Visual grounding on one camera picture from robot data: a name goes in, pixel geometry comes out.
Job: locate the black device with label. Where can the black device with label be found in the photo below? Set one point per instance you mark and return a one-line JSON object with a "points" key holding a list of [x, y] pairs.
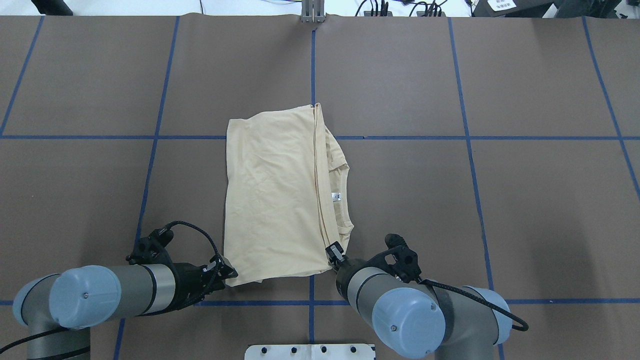
{"points": [[499, 8]]}

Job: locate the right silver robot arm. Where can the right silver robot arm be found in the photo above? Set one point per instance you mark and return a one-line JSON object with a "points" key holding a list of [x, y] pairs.
{"points": [[416, 316]]}

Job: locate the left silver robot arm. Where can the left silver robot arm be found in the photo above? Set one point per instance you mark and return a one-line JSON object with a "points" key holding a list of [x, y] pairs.
{"points": [[59, 310]]}

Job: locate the aluminium frame post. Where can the aluminium frame post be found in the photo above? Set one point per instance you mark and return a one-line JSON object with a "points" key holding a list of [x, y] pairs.
{"points": [[313, 11]]}

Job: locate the brown paper table cover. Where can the brown paper table cover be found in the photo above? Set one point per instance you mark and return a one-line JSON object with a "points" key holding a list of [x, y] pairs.
{"points": [[504, 150]]}

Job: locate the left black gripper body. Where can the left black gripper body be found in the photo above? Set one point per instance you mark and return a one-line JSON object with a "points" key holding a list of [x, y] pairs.
{"points": [[188, 286]]}

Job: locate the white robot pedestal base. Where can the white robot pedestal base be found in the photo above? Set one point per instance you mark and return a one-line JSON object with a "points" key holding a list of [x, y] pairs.
{"points": [[331, 351]]}

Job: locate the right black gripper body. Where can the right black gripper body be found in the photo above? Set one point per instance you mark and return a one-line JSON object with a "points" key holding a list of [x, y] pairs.
{"points": [[343, 273]]}

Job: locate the beige printed t-shirt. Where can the beige printed t-shirt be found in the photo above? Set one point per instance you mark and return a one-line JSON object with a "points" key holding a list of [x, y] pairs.
{"points": [[286, 198]]}

